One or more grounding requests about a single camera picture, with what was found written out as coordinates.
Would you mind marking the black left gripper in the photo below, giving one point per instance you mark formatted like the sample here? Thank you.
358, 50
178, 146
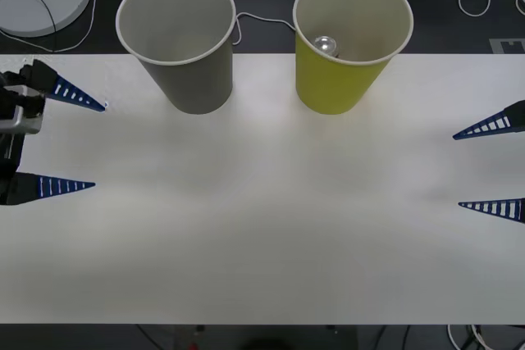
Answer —
6, 169

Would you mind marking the grey plastic waste bin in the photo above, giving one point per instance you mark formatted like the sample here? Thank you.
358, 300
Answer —
193, 83

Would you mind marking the grey marker plate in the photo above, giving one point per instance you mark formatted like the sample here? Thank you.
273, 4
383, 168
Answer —
508, 45

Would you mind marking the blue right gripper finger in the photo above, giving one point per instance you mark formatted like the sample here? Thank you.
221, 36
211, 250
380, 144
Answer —
504, 208
498, 124

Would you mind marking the orange and red drink can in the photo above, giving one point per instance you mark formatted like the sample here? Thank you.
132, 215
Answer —
326, 44

